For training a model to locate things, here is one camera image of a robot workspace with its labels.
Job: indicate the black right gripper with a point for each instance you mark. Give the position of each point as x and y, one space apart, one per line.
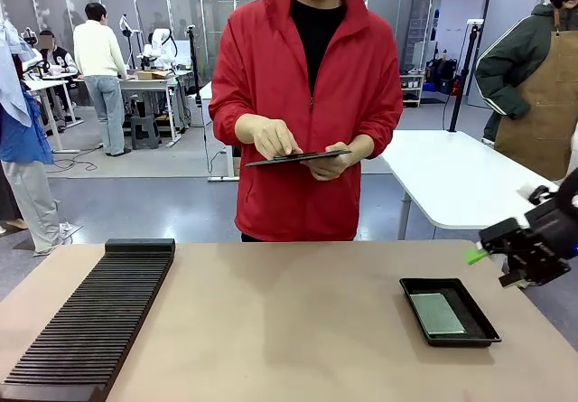
548 230

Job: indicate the green perforated PCB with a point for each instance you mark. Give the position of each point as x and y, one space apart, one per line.
437 314

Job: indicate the grey clipboard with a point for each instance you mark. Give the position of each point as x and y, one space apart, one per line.
275 161

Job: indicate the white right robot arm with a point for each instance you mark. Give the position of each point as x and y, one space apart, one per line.
571 201

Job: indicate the red sleeved left forearm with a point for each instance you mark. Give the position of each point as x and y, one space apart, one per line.
381 135

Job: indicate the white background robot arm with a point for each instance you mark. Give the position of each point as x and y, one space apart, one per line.
162 45

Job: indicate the red sleeved right forearm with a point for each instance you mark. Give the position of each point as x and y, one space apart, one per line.
228 124

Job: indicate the black slotted PCB rack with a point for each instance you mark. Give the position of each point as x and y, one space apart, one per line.
95 320

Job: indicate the person's left hand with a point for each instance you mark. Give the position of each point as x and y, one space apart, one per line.
336 167

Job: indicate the person's right hand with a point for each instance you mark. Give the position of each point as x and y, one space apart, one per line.
275 137

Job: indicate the black shallow tray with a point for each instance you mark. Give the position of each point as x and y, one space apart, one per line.
478 325

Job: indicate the large white table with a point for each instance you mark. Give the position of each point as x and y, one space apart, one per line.
456 171

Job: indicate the person in brown apron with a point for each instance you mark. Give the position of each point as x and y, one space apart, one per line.
537 81

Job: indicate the black bags pile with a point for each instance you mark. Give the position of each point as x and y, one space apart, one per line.
442 77

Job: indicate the wooden shoe shelf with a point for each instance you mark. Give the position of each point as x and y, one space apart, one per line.
412 88

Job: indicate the person in red jacket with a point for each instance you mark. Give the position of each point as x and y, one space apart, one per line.
311 81

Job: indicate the white desk behind person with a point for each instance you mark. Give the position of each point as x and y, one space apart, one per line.
217 99

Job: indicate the black background tripod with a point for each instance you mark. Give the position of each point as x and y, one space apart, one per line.
194 63

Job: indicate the grey step stool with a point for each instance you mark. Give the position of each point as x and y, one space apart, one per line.
145 131

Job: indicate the background desk with box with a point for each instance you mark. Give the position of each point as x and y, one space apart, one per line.
155 82

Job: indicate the flat cardboard box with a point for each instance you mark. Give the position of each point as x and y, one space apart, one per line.
153 75

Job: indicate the person in white sweater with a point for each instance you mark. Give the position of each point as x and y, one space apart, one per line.
97 54

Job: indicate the white background desk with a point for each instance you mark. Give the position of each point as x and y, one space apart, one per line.
47 86

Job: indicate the seated person in dark jacket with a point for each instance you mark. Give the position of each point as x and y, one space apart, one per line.
56 56

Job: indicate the black camera pole stand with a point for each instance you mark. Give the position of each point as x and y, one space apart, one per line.
460 81

